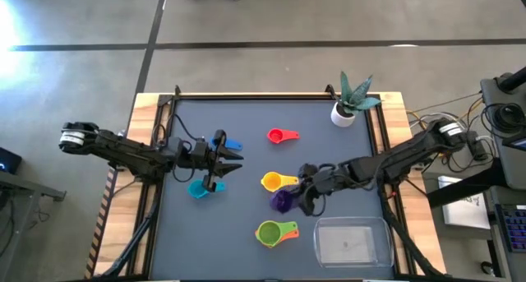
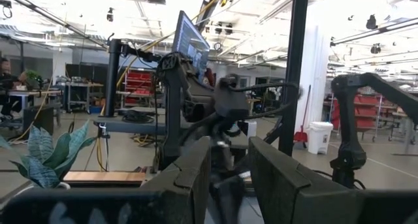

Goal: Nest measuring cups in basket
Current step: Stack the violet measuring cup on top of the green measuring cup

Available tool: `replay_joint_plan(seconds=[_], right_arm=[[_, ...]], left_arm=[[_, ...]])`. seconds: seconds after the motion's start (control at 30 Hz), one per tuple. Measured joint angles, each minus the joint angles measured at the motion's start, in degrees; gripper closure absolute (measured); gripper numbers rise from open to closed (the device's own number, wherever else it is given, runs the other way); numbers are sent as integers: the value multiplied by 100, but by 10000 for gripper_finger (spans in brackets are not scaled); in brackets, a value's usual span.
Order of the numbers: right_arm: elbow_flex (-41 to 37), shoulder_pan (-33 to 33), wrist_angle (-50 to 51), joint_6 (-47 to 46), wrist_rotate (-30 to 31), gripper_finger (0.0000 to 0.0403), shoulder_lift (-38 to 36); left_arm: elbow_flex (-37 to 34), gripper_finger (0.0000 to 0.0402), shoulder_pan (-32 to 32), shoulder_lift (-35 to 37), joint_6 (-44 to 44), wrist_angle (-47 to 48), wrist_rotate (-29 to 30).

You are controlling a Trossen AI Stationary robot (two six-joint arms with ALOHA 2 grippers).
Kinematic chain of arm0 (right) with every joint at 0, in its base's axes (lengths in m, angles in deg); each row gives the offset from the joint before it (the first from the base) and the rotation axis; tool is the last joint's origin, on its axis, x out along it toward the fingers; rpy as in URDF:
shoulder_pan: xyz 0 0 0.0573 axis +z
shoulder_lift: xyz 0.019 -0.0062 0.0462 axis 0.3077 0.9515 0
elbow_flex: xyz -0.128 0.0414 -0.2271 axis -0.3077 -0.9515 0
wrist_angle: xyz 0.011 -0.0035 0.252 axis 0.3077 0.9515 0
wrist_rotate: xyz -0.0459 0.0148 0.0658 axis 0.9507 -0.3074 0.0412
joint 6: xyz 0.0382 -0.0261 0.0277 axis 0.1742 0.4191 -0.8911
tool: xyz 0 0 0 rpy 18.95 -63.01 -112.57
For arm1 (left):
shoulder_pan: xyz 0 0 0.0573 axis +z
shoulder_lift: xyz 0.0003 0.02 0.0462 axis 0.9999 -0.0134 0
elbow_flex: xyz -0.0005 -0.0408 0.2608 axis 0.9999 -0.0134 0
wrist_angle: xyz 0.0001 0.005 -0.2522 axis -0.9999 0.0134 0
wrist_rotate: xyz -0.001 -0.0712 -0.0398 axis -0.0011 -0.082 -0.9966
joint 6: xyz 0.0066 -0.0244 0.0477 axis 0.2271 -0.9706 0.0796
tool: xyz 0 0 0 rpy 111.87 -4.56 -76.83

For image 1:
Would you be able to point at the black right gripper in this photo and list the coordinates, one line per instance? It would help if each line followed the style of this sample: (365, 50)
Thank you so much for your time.
(324, 179)

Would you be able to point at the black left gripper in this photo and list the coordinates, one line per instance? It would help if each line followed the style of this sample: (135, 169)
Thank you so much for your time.
(200, 154)

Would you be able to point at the blue measuring cup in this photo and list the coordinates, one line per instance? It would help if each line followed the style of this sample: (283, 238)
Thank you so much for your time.
(234, 144)

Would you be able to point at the purple measuring cup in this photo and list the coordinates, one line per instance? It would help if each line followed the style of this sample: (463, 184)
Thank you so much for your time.
(281, 202)

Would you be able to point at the yellow measuring cup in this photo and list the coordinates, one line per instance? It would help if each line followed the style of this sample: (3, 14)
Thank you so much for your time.
(272, 181)

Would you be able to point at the teal measuring cup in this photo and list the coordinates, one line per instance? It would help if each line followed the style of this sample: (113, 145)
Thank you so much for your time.
(196, 190)

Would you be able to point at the green measuring cup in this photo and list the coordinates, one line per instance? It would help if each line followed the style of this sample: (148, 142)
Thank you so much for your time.
(269, 232)

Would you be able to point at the red measuring cup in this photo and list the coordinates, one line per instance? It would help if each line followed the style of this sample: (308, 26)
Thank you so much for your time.
(275, 136)

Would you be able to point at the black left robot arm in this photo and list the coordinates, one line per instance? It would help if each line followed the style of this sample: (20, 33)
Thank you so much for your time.
(123, 152)

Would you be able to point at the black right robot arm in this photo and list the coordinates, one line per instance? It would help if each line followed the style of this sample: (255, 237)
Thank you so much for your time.
(394, 156)

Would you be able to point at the dark grey table mat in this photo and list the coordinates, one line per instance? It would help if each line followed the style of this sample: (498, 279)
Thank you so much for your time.
(230, 232)

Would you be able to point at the clear plastic container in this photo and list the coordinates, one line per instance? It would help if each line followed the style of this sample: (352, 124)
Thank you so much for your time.
(353, 243)

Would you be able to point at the succulent plant in white pot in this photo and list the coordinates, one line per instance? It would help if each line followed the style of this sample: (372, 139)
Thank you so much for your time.
(343, 115)

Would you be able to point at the black diagonal beam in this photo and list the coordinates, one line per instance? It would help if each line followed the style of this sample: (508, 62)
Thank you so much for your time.
(464, 187)

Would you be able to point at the white paper sheet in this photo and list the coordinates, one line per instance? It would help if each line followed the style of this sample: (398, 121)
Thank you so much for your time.
(468, 212)

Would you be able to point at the black power strip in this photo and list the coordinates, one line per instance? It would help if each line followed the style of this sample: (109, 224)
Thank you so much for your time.
(478, 150)

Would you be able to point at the grey metal desk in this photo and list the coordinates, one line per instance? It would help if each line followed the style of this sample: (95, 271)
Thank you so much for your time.
(24, 185)

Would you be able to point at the grey equipment cart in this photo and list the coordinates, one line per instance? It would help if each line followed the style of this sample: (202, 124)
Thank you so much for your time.
(491, 93)

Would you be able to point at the dark keyboard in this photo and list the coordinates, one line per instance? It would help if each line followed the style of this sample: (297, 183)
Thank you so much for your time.
(515, 228)

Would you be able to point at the black box with blue light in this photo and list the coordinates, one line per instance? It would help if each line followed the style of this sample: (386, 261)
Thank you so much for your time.
(10, 160)

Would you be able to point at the black pole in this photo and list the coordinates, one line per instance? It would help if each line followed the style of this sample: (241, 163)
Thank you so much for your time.
(513, 80)

